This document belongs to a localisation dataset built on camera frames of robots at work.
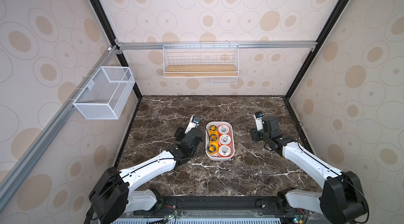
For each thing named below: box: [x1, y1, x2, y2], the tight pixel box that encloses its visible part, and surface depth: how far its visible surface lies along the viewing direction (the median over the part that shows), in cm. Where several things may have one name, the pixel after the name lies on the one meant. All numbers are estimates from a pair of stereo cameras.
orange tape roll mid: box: [217, 124, 230, 135], surface depth 98 cm
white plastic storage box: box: [205, 120, 236, 161], surface depth 94 cm
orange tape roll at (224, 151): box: [217, 144, 231, 158], surface depth 89 cm
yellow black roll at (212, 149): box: [207, 143, 219, 155], surface depth 91 cm
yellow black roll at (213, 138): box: [208, 133, 219, 143], surface depth 96 cm
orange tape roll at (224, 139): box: [218, 134, 232, 146], surface depth 94 cm
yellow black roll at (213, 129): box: [208, 124, 219, 134], surface depth 99 cm
